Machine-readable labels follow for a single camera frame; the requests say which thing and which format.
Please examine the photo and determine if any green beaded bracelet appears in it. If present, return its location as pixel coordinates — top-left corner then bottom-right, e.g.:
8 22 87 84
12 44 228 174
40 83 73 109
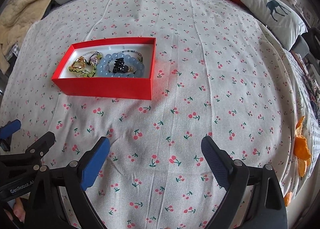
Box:
68 62 98 79

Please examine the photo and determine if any gold ring ornament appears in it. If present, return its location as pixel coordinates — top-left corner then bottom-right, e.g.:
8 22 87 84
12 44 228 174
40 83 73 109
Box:
71 56 87 69

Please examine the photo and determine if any light blue bead bracelet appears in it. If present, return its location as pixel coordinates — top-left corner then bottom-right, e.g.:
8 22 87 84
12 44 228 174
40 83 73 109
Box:
96 53 146 79

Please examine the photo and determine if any clear crystal bracelet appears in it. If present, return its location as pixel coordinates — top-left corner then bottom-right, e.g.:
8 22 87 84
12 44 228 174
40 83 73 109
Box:
82 50 104 66

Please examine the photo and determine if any black hair claw clip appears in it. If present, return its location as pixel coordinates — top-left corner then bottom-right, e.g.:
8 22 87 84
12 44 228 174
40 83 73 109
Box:
112 57 129 74

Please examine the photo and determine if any dark thin bead bracelet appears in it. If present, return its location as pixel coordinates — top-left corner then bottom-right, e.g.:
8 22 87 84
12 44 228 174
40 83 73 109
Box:
120 49 144 64

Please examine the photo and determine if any small gold earring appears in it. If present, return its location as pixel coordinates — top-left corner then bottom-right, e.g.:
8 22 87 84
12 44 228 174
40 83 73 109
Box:
127 67 135 73

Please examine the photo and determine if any red jewelry box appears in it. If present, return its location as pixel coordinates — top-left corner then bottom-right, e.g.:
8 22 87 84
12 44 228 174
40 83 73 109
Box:
52 37 156 100

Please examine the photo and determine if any person left hand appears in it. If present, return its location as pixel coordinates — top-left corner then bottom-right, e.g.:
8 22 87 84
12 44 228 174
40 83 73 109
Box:
4 198 25 223

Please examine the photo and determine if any orange flower cushion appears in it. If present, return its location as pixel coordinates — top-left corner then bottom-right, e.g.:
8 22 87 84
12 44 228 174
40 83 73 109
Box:
281 115 312 207

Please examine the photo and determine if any cherry print bed sheet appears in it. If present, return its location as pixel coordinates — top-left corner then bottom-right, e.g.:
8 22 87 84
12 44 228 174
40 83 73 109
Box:
1 0 319 228

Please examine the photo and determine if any beige blanket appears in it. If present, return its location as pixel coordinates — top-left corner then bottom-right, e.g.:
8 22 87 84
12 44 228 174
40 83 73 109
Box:
1 0 51 74

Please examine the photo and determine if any grey office chair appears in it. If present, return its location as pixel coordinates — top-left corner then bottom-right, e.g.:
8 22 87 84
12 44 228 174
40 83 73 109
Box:
291 27 319 73

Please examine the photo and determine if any white deer pillow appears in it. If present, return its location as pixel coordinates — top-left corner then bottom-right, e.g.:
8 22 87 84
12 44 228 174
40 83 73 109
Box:
240 0 308 50

